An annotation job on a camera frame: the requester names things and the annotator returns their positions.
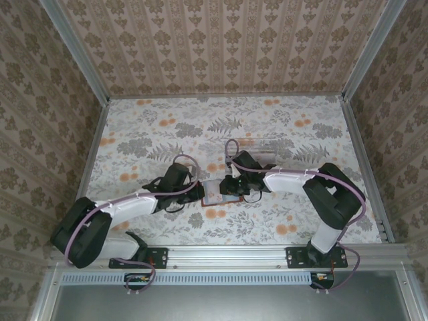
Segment white card with red print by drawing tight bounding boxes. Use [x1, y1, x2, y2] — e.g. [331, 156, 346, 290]
[203, 181, 224, 206]

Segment clear acrylic tray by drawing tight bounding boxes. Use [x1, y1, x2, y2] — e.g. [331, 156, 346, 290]
[223, 138, 278, 167]

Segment black connector box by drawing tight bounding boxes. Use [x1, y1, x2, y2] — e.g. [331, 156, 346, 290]
[124, 272, 152, 291]
[310, 272, 335, 290]

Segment grey metal sheet panel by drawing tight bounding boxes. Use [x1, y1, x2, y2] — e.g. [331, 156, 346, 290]
[53, 270, 411, 321]

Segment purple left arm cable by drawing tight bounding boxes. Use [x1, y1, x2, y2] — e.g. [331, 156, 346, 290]
[65, 154, 201, 295]

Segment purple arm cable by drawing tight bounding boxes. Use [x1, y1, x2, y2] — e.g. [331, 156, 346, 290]
[224, 138, 367, 295]
[65, 154, 201, 295]

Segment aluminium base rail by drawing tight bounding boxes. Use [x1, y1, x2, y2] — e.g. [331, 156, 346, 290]
[49, 243, 411, 272]

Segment grey slotted cable duct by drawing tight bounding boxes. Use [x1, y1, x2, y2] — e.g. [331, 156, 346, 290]
[62, 270, 317, 286]

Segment aluminium table side rail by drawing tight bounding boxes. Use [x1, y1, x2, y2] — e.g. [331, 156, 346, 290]
[340, 96, 396, 244]
[63, 98, 111, 245]

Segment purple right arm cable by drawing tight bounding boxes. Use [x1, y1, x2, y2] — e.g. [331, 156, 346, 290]
[224, 138, 367, 295]

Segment aluminium corner post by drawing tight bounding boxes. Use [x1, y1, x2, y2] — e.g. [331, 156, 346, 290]
[341, 0, 407, 103]
[38, 0, 111, 103]

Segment aluminium frame bar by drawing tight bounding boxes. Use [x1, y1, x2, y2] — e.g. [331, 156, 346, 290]
[394, 269, 417, 321]
[29, 270, 64, 321]

